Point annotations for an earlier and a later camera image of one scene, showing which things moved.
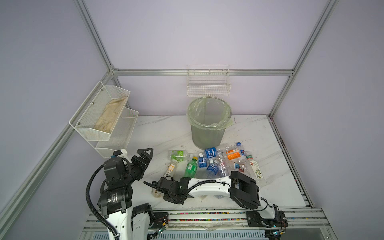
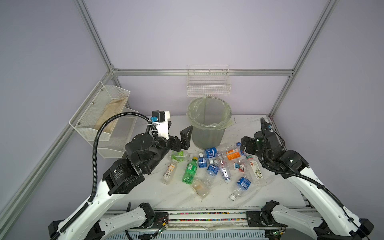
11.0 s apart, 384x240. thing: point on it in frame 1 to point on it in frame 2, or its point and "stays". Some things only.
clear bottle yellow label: (170, 170) stays
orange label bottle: (232, 156) stays
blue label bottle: (213, 152) stays
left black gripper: (142, 164) to (177, 146)
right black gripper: (171, 199) to (248, 141)
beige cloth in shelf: (108, 119) stays
